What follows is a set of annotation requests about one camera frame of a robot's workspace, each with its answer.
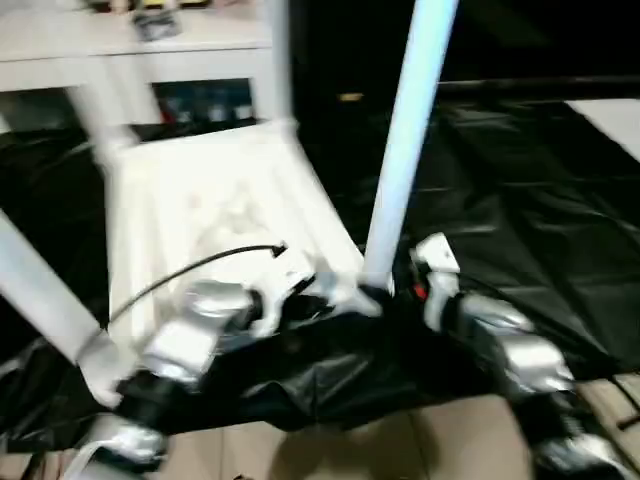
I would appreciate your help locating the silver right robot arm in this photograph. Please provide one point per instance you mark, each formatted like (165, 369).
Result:
(530, 355)

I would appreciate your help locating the black floor stand bar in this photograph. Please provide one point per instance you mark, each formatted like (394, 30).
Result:
(630, 422)

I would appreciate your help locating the black plastic mat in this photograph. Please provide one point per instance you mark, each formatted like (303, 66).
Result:
(500, 200)

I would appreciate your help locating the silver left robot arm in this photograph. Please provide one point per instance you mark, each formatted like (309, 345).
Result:
(175, 350)

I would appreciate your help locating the clear bag of black parts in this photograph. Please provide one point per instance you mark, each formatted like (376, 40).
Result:
(155, 27)

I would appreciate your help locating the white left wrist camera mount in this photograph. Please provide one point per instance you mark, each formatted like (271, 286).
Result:
(270, 300)

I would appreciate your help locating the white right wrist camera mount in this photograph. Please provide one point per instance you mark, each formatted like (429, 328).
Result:
(440, 255)

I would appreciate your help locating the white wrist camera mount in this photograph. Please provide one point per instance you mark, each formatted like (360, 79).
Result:
(270, 300)
(440, 255)

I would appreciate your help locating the dark metal rod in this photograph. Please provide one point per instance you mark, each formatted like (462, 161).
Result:
(525, 87)

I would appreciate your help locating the white cabinet with glass doors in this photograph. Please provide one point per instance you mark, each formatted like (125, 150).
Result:
(75, 50)

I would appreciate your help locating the white plastic table top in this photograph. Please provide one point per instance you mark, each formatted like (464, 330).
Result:
(175, 200)

